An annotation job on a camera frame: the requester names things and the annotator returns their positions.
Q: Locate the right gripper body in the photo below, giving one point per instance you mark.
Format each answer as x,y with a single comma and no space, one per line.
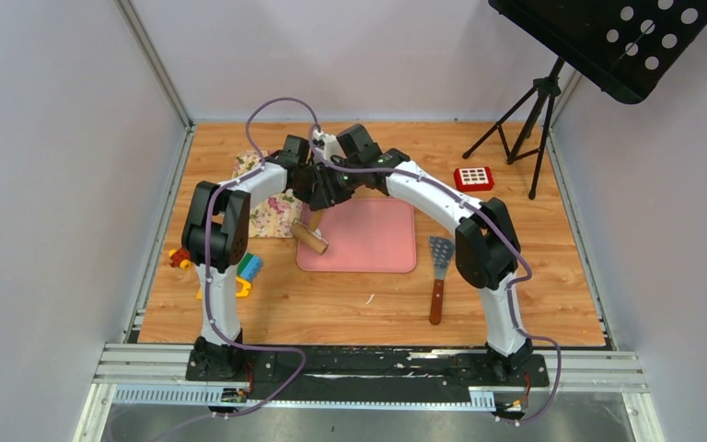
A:
339,187

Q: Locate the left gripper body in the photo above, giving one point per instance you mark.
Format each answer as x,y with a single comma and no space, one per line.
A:
306,192

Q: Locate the wooden double-ended roller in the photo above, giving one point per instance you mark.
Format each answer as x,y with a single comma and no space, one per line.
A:
308,232

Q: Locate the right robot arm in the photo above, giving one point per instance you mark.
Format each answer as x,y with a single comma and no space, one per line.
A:
487,253

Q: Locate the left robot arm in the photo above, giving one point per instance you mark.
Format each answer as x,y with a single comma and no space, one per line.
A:
216,234

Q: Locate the floral cutting mat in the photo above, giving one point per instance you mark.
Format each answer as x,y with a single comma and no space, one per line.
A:
274,217

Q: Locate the pink plastic tray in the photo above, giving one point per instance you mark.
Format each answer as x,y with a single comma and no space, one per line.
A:
364,235

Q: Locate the blue green toy brick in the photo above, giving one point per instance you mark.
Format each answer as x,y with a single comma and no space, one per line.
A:
249,267

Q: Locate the yellow triangular toy block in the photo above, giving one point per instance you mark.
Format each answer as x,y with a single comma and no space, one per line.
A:
243,287

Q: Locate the red grid box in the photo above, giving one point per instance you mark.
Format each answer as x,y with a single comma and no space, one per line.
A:
473,179

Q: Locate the red yellow toy piece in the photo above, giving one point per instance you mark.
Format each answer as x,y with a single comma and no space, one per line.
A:
180,258

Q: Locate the black music stand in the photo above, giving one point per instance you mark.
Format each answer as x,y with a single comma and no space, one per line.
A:
623,47

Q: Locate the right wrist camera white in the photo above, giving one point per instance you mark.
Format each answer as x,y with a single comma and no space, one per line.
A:
324,146

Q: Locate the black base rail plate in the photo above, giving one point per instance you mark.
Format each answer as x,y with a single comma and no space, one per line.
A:
363,373

